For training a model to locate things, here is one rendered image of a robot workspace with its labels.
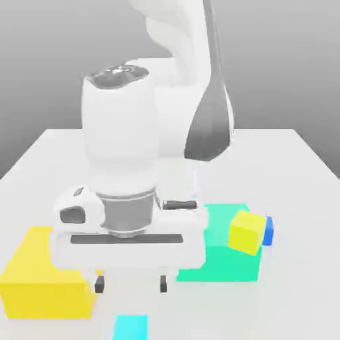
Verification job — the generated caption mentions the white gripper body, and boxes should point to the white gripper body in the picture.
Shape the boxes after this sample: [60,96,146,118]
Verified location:
[49,210,209,270]

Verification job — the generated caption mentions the small cyan cube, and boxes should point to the small cyan cube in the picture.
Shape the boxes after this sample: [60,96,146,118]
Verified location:
[112,314,149,340]

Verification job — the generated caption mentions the small yellow cube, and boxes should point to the small yellow cube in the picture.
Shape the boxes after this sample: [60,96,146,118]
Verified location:
[228,210,268,256]

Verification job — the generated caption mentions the small blue cube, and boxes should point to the small blue cube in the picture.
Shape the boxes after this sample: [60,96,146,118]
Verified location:
[262,216,275,247]

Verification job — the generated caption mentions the large yellow box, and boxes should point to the large yellow box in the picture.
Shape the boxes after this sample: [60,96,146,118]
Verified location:
[0,225,105,319]

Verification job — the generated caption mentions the large green box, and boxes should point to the large green box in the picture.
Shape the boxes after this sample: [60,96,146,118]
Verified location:
[175,203,263,283]

